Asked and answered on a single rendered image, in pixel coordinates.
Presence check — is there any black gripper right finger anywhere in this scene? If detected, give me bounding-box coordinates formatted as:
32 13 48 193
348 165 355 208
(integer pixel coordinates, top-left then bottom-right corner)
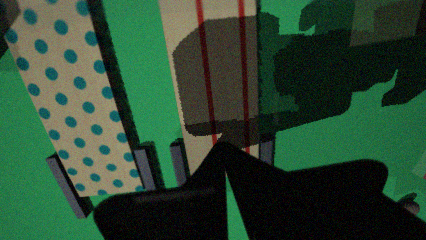
221 141 388 240

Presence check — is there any tan strip with teal polka dots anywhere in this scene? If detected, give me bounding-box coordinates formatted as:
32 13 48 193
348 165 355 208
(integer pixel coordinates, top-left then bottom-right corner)
4 21 145 197

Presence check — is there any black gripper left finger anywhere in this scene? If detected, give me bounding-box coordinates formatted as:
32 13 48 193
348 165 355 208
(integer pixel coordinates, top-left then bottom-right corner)
93 142 229 240

